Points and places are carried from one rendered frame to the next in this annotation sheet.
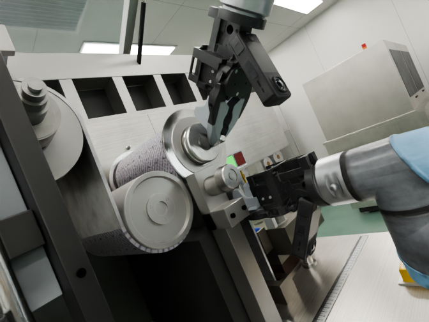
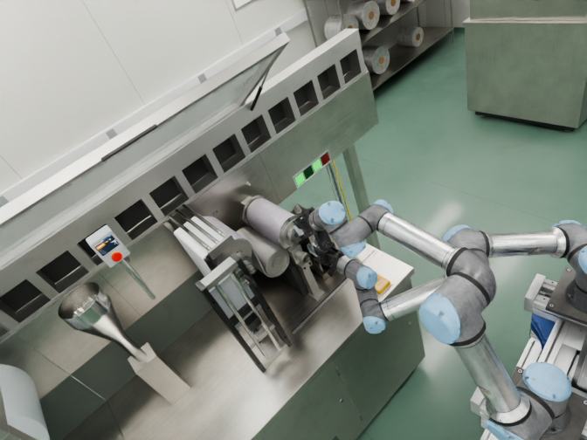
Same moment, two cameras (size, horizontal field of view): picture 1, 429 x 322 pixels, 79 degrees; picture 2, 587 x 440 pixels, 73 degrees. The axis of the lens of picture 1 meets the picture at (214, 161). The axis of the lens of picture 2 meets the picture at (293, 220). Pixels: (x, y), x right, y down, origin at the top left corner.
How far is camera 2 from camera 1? 1.32 m
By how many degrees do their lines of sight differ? 43
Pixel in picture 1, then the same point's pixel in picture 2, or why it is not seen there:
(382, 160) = (353, 276)
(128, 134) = (247, 174)
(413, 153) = (359, 280)
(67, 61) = (208, 137)
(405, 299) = not seen: hidden behind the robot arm
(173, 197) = (282, 257)
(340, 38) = not seen: outside the picture
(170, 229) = (279, 268)
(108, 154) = (237, 191)
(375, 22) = not seen: outside the picture
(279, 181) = (326, 255)
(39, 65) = (195, 149)
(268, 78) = (322, 245)
